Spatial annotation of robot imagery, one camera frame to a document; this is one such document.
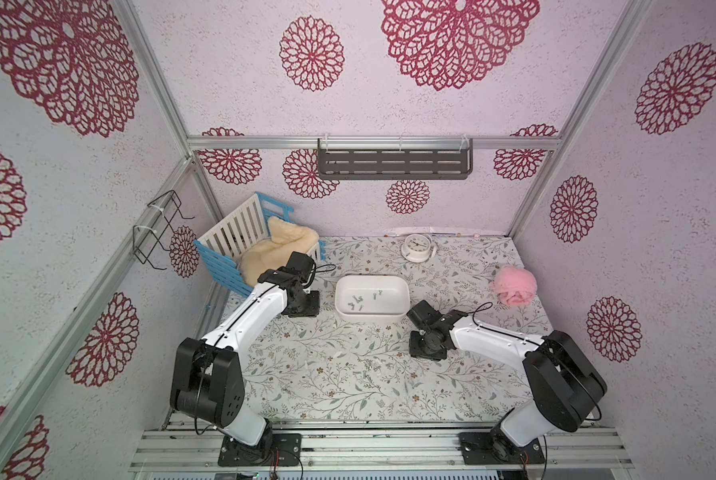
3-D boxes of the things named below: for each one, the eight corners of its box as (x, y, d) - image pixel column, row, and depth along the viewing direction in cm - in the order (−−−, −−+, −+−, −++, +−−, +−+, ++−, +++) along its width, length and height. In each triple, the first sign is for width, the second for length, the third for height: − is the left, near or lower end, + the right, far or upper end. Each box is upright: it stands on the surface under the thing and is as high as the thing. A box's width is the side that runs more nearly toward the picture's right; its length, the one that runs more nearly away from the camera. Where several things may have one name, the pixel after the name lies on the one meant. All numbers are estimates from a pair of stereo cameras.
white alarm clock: (402, 262, 116) (403, 254, 112) (399, 241, 123) (400, 233, 119) (435, 262, 115) (437, 254, 112) (430, 241, 123) (432, 233, 119)
